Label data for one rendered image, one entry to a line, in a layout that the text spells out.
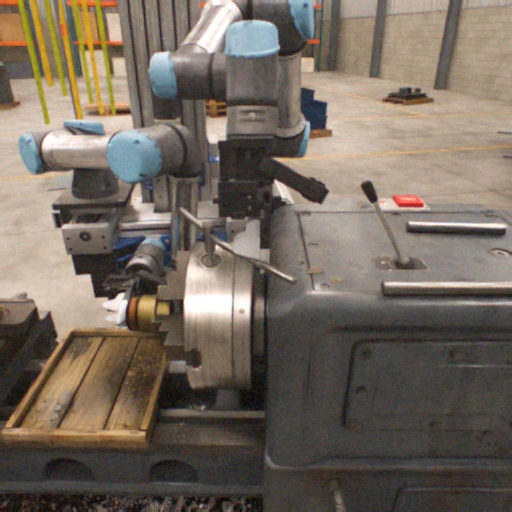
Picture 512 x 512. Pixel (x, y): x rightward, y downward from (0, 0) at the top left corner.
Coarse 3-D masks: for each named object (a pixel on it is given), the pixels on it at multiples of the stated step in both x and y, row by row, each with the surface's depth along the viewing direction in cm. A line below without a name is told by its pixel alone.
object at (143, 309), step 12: (132, 300) 91; (144, 300) 90; (156, 300) 90; (168, 300) 93; (132, 312) 90; (144, 312) 89; (156, 312) 90; (168, 312) 90; (132, 324) 90; (144, 324) 89
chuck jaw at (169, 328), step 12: (156, 324) 87; (168, 324) 86; (180, 324) 86; (156, 336) 88; (168, 336) 82; (180, 336) 82; (168, 348) 80; (180, 348) 80; (192, 348) 79; (168, 360) 82; (180, 360) 82; (192, 360) 80
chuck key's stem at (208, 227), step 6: (204, 222) 77; (210, 222) 77; (204, 228) 77; (210, 228) 77; (204, 234) 78; (204, 240) 79; (210, 240) 78; (204, 246) 80; (210, 246) 79; (210, 252) 80; (210, 258) 82
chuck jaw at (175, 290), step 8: (184, 256) 92; (184, 264) 92; (168, 272) 92; (176, 272) 92; (184, 272) 92; (168, 280) 92; (176, 280) 92; (184, 280) 92; (160, 288) 92; (168, 288) 92; (176, 288) 92; (184, 288) 92; (160, 296) 92; (168, 296) 92; (176, 296) 92
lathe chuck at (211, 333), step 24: (192, 264) 82; (216, 264) 82; (192, 288) 79; (216, 288) 79; (192, 312) 78; (216, 312) 77; (192, 336) 77; (216, 336) 77; (216, 360) 79; (192, 384) 84; (216, 384) 84
